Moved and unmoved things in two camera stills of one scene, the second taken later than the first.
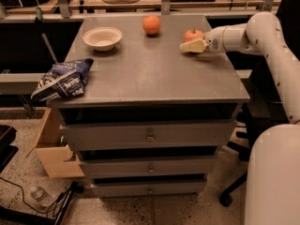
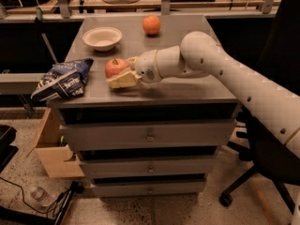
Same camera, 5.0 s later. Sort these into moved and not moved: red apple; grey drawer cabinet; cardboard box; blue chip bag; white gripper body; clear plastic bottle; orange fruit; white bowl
Moved: red apple; white gripper body
Not moved: cardboard box; blue chip bag; clear plastic bottle; grey drawer cabinet; white bowl; orange fruit
